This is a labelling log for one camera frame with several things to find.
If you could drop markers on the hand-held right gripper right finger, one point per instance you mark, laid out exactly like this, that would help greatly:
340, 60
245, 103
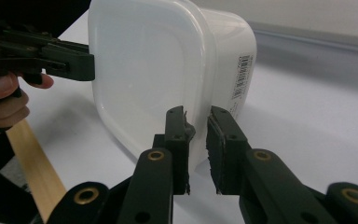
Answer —
225, 155

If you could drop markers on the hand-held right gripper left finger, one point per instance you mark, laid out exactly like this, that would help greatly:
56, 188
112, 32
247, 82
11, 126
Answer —
177, 161

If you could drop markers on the white lidded plastic container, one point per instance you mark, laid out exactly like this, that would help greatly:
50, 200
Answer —
149, 62

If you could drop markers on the dark cloth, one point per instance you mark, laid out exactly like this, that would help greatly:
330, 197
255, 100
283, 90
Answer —
0, 193

